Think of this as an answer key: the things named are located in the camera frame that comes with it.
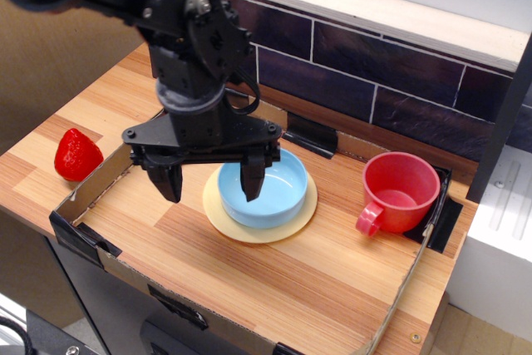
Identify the red cup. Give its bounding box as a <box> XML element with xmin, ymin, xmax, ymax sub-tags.
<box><xmin>356</xmin><ymin>151</ymin><xmax>441</xmax><ymax>237</ymax></box>

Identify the red toy strawberry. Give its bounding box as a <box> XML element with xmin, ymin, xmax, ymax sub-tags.
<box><xmin>54</xmin><ymin>128</ymin><xmax>104</xmax><ymax>182</ymax></box>

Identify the yellow plate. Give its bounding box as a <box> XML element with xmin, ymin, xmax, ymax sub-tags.
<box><xmin>203</xmin><ymin>168</ymin><xmax>318</xmax><ymax>244</ymax></box>

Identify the dark shelf post right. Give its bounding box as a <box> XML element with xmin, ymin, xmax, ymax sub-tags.
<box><xmin>466</xmin><ymin>37</ymin><xmax>531</xmax><ymax>204</ymax></box>

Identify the white wooden shelf board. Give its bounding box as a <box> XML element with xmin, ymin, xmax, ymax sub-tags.
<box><xmin>269</xmin><ymin>0</ymin><xmax>530</xmax><ymax>71</ymax></box>

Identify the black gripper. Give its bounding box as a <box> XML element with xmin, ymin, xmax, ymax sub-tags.
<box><xmin>122</xmin><ymin>88</ymin><xmax>282</xmax><ymax>204</ymax></box>

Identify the light blue bowl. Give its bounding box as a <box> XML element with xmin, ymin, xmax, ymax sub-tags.
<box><xmin>218</xmin><ymin>150</ymin><xmax>308</xmax><ymax>229</ymax></box>

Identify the cardboard fence with black tape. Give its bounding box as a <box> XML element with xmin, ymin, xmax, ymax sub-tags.
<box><xmin>48</xmin><ymin>92</ymin><xmax>464</xmax><ymax>355</ymax></box>

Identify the white appliance at right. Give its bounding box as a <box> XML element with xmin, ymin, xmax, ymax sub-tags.
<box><xmin>446</xmin><ymin>146</ymin><xmax>531</xmax><ymax>341</ymax></box>

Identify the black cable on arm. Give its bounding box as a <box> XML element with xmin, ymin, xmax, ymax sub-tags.
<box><xmin>226</xmin><ymin>71</ymin><xmax>261</xmax><ymax>116</ymax></box>

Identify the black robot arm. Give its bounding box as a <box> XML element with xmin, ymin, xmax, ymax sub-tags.
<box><xmin>10</xmin><ymin>0</ymin><xmax>281</xmax><ymax>203</ymax></box>

